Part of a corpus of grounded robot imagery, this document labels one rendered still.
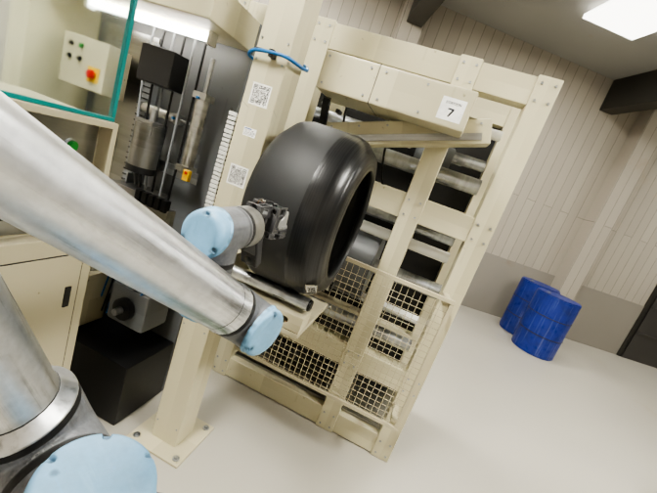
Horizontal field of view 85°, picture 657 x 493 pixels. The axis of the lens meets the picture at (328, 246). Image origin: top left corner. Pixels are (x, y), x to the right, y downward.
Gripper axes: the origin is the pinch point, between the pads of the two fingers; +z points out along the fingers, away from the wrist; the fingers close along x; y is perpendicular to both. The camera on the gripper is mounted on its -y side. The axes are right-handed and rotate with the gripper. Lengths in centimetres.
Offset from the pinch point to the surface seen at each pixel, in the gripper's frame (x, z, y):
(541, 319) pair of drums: -211, 380, -73
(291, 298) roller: -4.3, 19.2, -26.4
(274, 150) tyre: 13.8, 11.1, 18.6
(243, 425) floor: 8, 57, -117
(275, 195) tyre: 6.9, 5.9, 6.8
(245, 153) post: 31.5, 27.1, 13.8
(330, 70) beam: 20, 53, 54
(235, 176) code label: 33.1, 27.0, 4.6
